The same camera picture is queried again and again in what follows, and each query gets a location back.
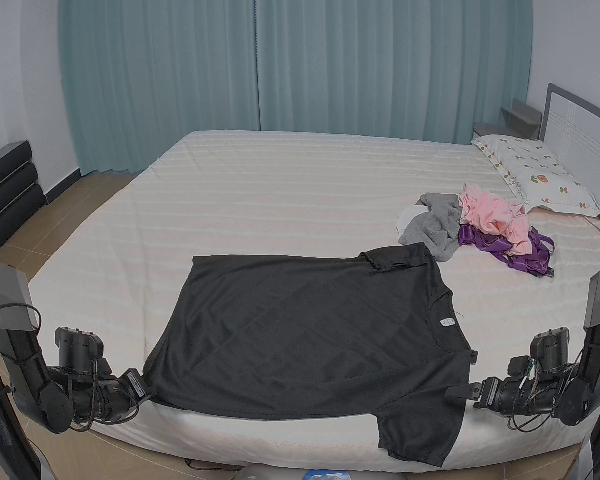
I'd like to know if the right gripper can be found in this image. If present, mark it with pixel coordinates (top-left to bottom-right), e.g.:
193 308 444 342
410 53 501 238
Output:
472 376 511 413

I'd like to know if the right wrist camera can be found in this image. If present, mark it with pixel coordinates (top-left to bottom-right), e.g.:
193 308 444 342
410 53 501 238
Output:
507 355 531 380

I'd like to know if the white printed pillow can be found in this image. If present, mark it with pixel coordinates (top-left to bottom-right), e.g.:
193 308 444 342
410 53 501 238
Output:
471 133 600 217

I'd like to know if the white garment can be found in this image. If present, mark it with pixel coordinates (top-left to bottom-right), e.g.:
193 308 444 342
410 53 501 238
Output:
395 204 426 236

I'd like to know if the pink garment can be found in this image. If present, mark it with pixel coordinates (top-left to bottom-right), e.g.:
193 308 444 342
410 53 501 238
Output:
457 183 531 256

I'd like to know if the black chest of drawers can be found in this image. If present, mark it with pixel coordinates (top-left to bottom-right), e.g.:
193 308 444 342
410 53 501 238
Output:
0 139 46 259

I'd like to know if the blue-green curtain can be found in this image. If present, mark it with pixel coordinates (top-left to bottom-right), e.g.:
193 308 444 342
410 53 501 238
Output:
57 0 263 176
254 0 533 144

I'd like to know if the bed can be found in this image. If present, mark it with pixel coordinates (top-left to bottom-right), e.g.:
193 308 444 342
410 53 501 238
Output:
27 83 600 471

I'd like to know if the grey bedside table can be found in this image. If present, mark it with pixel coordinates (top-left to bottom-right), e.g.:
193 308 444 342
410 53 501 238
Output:
472 99 543 141

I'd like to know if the black T-shirt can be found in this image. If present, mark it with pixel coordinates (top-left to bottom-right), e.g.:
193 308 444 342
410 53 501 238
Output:
142 242 478 469

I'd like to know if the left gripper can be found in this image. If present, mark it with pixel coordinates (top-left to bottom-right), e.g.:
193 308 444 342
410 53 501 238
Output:
97 368 154 422

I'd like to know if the grey garment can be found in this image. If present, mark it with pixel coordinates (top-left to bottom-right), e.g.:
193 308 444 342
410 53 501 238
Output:
399 193 463 263

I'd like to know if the purple garment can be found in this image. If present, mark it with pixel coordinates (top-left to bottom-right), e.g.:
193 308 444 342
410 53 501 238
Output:
457 224 556 278

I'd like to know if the black cable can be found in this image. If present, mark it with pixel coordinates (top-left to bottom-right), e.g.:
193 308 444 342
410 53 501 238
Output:
185 458 243 471
0 303 43 334
70 400 141 431
507 408 553 431

